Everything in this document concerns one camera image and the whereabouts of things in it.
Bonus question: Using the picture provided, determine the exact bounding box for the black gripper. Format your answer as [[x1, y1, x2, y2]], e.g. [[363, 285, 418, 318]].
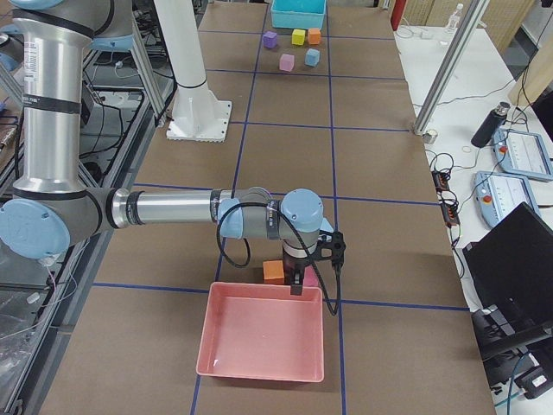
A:
[[283, 250, 311, 296]]

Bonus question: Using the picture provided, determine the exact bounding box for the light blue foam block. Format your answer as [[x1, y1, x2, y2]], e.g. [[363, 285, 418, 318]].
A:
[[304, 48, 321, 67]]

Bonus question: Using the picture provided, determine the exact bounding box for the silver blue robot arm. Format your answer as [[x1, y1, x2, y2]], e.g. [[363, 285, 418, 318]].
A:
[[1, 1, 345, 295]]

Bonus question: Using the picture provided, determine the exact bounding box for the pink foam block near tray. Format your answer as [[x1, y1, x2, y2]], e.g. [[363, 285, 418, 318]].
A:
[[303, 266, 319, 287]]

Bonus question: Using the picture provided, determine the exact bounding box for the orange foam block near tray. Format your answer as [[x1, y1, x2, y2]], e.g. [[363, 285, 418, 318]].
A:
[[263, 260, 285, 285]]

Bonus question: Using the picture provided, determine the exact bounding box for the pink plastic tray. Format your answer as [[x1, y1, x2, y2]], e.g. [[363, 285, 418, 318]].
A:
[[196, 282, 325, 383]]

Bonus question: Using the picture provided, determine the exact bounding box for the black orange power strip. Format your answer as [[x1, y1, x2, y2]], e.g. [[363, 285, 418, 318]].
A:
[[431, 170, 461, 228]]

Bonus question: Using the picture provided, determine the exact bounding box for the small metal cylinder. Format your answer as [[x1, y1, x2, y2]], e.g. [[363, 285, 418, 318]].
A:
[[423, 129, 438, 145]]

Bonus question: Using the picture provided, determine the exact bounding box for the black laptop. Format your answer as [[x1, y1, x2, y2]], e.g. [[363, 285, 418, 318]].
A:
[[463, 202, 552, 322]]

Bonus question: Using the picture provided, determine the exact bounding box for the lower teach pendant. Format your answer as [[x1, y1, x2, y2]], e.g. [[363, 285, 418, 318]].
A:
[[474, 171, 540, 228]]

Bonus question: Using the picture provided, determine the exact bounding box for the teach pendant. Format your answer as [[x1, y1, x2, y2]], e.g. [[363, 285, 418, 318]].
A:
[[474, 171, 540, 228], [492, 128, 552, 182]]

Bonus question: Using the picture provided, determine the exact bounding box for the black monitor stand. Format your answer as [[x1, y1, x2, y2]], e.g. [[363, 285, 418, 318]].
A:
[[471, 305, 552, 362]]

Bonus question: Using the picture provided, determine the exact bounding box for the light pink foam block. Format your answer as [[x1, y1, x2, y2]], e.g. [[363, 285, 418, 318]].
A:
[[279, 54, 296, 73]]

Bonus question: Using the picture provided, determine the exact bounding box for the far purple foam block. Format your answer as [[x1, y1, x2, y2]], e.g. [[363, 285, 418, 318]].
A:
[[262, 30, 278, 49]]

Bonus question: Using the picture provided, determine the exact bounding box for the yellow foam block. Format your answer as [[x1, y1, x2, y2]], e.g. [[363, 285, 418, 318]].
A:
[[291, 29, 306, 46]]

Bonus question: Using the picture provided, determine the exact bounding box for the far orange foam block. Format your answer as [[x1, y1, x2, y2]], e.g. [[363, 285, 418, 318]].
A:
[[307, 28, 321, 46]]

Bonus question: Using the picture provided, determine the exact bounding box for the black water bottle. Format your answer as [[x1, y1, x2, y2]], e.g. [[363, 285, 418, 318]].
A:
[[471, 101, 511, 148]]

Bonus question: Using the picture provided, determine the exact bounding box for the upper teach pendant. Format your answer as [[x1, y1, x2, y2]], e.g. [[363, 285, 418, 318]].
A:
[[492, 128, 552, 182]]

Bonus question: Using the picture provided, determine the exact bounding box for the teal plastic bin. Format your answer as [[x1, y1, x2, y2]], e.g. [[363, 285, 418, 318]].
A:
[[270, 0, 327, 29]]

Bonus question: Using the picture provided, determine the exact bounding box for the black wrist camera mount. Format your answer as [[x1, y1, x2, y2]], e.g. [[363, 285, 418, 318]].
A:
[[311, 230, 346, 274]]

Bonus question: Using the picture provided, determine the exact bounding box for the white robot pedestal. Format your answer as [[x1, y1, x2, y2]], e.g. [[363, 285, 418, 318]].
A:
[[154, 0, 232, 143]]

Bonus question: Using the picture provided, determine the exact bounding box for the aluminium frame post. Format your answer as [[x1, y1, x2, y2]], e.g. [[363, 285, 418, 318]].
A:
[[413, 0, 490, 136]]

